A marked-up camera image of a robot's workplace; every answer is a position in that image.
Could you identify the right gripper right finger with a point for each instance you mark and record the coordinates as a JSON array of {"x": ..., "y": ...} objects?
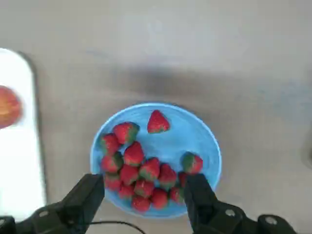
[{"x": 207, "y": 212}]

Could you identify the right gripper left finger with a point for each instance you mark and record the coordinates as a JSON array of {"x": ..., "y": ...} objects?
[{"x": 68, "y": 209}]

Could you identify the red strawberry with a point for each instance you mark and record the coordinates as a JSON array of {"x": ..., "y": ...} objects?
[
  {"x": 159, "y": 198},
  {"x": 128, "y": 174},
  {"x": 133, "y": 153},
  {"x": 143, "y": 187},
  {"x": 126, "y": 192},
  {"x": 182, "y": 179},
  {"x": 150, "y": 169},
  {"x": 167, "y": 176},
  {"x": 112, "y": 182},
  {"x": 141, "y": 204},
  {"x": 158, "y": 122},
  {"x": 111, "y": 163},
  {"x": 125, "y": 131},
  {"x": 109, "y": 143},
  {"x": 192, "y": 162},
  {"x": 176, "y": 195}
]

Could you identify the cream rectangular tray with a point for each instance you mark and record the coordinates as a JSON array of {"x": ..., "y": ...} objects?
[{"x": 17, "y": 158}]

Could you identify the blue round plate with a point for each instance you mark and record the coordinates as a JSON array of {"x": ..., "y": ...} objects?
[{"x": 170, "y": 146}]

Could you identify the red apple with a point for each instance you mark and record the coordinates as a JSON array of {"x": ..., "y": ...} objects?
[{"x": 8, "y": 107}]

